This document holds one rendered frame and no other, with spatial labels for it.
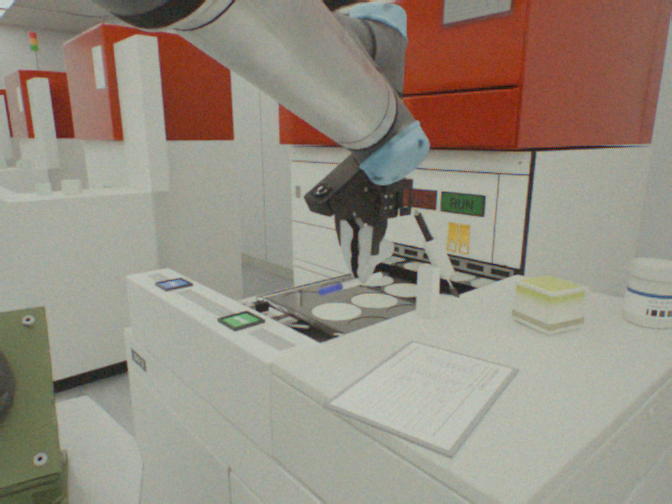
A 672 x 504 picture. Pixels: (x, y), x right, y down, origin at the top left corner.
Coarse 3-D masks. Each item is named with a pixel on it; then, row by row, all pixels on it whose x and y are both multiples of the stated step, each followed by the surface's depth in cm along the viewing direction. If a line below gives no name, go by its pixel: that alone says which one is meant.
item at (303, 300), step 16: (304, 288) 114; (320, 288) 115; (352, 288) 115; (368, 288) 114; (384, 288) 114; (288, 304) 104; (304, 304) 104; (320, 304) 104; (352, 304) 104; (400, 304) 104; (416, 304) 104; (320, 320) 95; (336, 320) 95; (352, 320) 95; (368, 320) 95; (384, 320) 95
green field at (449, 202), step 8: (448, 200) 113; (456, 200) 111; (464, 200) 110; (472, 200) 108; (480, 200) 107; (448, 208) 113; (456, 208) 112; (464, 208) 110; (472, 208) 108; (480, 208) 107
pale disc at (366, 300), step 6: (366, 294) 110; (372, 294) 110; (378, 294) 110; (354, 300) 106; (360, 300) 106; (366, 300) 106; (372, 300) 106; (378, 300) 106; (384, 300) 106; (390, 300) 106; (396, 300) 106; (366, 306) 102; (372, 306) 102; (378, 306) 102; (384, 306) 102
